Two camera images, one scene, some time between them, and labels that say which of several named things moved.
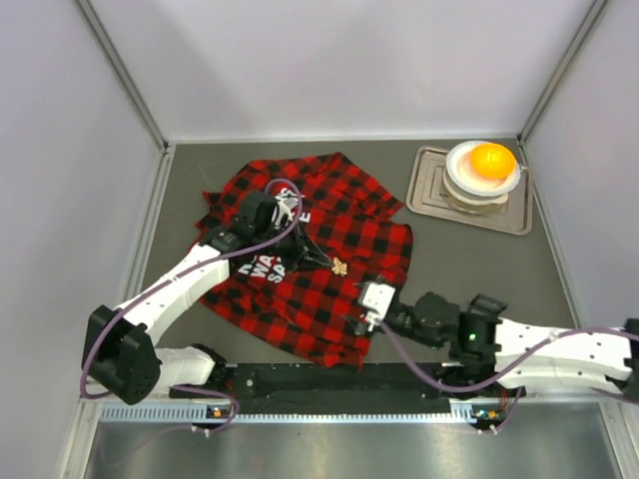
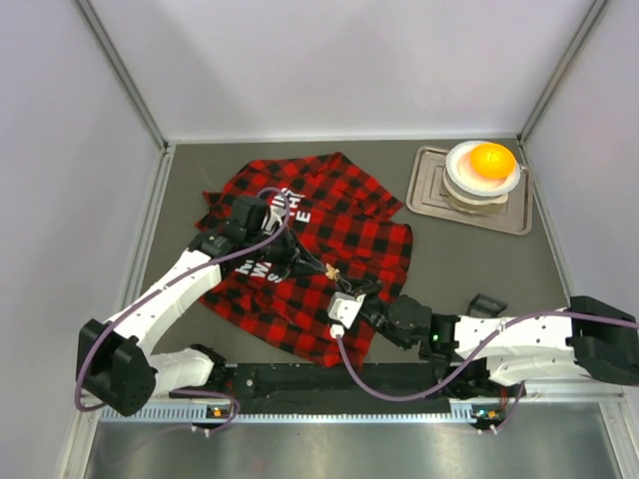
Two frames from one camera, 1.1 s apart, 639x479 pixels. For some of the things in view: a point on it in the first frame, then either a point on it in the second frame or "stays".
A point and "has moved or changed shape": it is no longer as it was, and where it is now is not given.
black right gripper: [363, 324] to [368, 300]
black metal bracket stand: [486, 303] stays
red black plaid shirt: [311, 312] stays
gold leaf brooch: [338, 267] has moved or changed shape
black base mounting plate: [397, 388] stays
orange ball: [493, 160] stays
